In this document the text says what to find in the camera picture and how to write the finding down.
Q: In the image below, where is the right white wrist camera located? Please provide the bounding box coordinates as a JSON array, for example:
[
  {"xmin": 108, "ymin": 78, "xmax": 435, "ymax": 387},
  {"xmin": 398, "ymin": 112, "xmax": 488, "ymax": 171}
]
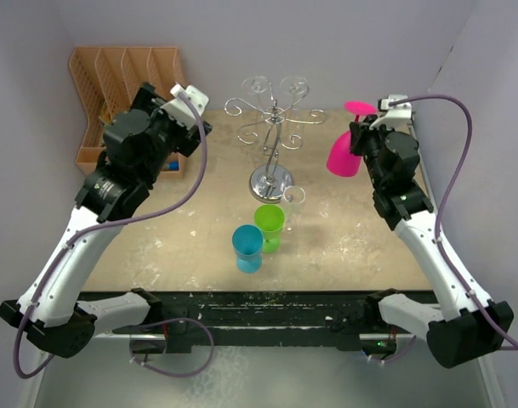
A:
[{"xmin": 369, "ymin": 94, "xmax": 413, "ymax": 130}]

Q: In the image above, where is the green plastic goblet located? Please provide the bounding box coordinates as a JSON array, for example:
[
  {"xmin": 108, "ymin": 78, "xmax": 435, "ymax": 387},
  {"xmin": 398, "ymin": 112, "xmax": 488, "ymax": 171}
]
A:
[{"xmin": 253, "ymin": 204, "xmax": 285, "ymax": 253}]

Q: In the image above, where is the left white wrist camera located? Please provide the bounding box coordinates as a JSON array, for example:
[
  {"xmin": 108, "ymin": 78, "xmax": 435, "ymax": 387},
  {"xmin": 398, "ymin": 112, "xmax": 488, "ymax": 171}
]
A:
[{"xmin": 162, "ymin": 83, "xmax": 211, "ymax": 127}]

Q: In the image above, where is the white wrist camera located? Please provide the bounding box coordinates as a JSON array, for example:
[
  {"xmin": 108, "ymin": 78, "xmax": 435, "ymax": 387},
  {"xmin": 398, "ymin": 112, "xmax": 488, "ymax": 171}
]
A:
[
  {"xmin": 369, "ymin": 94, "xmax": 413, "ymax": 130},
  {"xmin": 162, "ymin": 83, "xmax": 211, "ymax": 127}
]

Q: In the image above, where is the small blue grey cylinder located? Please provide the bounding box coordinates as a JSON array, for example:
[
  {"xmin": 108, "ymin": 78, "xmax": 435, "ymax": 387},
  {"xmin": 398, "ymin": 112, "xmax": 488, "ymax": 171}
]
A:
[{"xmin": 163, "ymin": 161, "xmax": 179, "ymax": 172}]

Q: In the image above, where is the chrome wine glass rack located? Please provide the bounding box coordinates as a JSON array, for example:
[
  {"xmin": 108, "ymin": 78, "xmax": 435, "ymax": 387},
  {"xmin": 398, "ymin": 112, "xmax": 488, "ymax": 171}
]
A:
[{"xmin": 224, "ymin": 80, "xmax": 327, "ymax": 204}]

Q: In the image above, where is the pink plastic goblet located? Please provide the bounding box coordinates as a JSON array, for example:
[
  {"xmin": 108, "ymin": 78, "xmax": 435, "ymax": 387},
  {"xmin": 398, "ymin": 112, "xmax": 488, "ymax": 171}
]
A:
[{"xmin": 326, "ymin": 100, "xmax": 377, "ymax": 178}]

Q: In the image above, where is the aluminium rail frame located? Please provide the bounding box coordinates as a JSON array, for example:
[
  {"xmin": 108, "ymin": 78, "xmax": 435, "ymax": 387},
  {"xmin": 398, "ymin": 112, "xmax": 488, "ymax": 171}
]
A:
[{"xmin": 18, "ymin": 110, "xmax": 509, "ymax": 408}]

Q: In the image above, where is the blue plastic goblet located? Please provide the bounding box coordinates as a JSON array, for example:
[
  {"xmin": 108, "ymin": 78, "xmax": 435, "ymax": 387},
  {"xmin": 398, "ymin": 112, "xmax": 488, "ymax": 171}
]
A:
[{"xmin": 231, "ymin": 224, "xmax": 264, "ymax": 274}]

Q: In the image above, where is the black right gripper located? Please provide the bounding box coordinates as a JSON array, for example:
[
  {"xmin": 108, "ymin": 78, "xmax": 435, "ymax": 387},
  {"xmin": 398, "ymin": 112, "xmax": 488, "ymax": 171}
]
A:
[{"xmin": 348, "ymin": 115, "xmax": 396, "ymax": 190}]

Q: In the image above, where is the peach plastic file organizer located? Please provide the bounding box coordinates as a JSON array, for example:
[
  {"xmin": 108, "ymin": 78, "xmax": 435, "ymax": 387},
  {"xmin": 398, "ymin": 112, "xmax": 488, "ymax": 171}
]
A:
[{"xmin": 69, "ymin": 46, "xmax": 188, "ymax": 175}]

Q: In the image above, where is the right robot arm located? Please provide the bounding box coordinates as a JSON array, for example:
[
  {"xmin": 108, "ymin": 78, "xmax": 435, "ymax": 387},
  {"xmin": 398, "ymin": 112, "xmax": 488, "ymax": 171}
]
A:
[{"xmin": 349, "ymin": 120, "xmax": 514, "ymax": 368}]

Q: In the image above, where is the colourful booklet in organizer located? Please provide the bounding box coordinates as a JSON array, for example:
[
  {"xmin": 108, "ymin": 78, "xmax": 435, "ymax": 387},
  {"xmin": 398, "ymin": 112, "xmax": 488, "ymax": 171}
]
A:
[{"xmin": 99, "ymin": 107, "xmax": 110, "ymax": 126}]

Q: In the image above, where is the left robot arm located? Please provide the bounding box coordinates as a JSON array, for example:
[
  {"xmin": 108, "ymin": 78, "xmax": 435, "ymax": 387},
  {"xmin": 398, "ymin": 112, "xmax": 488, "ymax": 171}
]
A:
[{"xmin": 0, "ymin": 82, "xmax": 212, "ymax": 358}]

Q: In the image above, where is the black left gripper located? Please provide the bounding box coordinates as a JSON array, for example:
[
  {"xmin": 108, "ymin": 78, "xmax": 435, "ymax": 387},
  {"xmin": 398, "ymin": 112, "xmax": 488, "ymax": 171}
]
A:
[{"xmin": 132, "ymin": 82, "xmax": 209, "ymax": 185}]

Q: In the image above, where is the clear wine glass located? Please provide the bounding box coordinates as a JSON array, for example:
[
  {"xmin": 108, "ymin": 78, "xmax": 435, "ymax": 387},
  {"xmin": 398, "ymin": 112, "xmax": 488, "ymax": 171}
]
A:
[
  {"xmin": 280, "ymin": 76, "xmax": 310, "ymax": 121},
  {"xmin": 242, "ymin": 76, "xmax": 270, "ymax": 121}
]

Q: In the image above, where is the tall clear flute glass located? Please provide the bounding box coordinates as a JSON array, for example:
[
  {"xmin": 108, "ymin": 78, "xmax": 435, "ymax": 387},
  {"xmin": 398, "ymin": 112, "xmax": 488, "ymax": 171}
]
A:
[{"xmin": 280, "ymin": 185, "xmax": 306, "ymax": 234}]

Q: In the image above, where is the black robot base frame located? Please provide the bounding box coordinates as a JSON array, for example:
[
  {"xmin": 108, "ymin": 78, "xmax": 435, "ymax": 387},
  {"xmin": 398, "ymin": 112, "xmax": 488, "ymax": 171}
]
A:
[{"xmin": 117, "ymin": 291, "xmax": 394, "ymax": 353}]

